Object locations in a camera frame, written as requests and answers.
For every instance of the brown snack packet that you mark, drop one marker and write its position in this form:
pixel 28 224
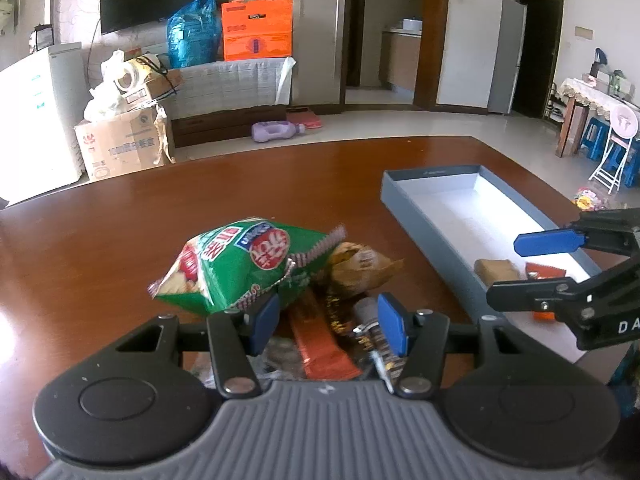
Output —
pixel 360 270

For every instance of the colourful packet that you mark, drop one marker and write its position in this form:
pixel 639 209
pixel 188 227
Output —
pixel 587 200

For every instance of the orange-red snack bar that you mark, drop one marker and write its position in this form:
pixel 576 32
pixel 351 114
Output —
pixel 320 345

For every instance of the purple bottle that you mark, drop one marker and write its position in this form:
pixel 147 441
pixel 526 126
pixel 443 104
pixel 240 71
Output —
pixel 275 131

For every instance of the green chip bag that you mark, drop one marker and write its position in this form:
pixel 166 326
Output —
pixel 235 265

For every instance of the white plastic bag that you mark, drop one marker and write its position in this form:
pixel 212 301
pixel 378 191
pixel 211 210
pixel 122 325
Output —
pixel 107 95

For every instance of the grey refrigerator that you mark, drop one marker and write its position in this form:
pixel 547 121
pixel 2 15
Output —
pixel 507 55

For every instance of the small cardboard box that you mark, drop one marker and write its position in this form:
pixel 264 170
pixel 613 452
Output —
pixel 160 87

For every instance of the white folding chair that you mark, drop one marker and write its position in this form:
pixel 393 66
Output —
pixel 622 122

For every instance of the blue plastic stool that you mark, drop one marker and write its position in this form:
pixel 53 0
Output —
pixel 633 167
pixel 594 135

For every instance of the white pot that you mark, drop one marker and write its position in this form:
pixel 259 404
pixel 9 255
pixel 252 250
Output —
pixel 412 25

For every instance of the tan snack block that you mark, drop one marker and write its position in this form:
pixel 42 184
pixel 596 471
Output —
pixel 495 270

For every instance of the shoe rack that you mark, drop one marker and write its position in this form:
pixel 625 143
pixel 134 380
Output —
pixel 556 105

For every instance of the silver snack packet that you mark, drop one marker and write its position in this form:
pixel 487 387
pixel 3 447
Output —
pixel 367 311

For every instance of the lace tablecloth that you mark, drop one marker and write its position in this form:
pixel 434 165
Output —
pixel 590 95

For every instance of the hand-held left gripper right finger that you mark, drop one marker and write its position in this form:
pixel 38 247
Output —
pixel 392 325

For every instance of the white mini fridge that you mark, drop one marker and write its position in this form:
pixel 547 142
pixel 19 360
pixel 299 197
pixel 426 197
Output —
pixel 35 125

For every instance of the kitchen counter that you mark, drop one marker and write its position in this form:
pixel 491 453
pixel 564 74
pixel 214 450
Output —
pixel 400 62

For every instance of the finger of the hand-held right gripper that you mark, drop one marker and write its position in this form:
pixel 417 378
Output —
pixel 525 296
pixel 545 242

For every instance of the blue plastic bag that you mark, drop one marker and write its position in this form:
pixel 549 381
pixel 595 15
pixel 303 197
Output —
pixel 192 35

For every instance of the small orange snack packet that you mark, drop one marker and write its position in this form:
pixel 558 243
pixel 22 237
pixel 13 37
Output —
pixel 547 272

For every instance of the white cloth cover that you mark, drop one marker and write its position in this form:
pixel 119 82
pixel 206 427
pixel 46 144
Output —
pixel 230 82

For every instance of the clear plastic snack packet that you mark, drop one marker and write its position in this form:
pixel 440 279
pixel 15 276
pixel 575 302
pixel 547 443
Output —
pixel 280 360

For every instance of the wooden side table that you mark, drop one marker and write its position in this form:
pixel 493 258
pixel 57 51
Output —
pixel 570 130

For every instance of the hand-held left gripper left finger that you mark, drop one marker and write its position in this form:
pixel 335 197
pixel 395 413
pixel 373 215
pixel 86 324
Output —
pixel 262 321

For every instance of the grey shallow box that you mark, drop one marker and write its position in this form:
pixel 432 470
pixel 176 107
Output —
pixel 450 210

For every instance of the large cardboard box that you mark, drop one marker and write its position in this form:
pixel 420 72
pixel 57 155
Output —
pixel 125 145

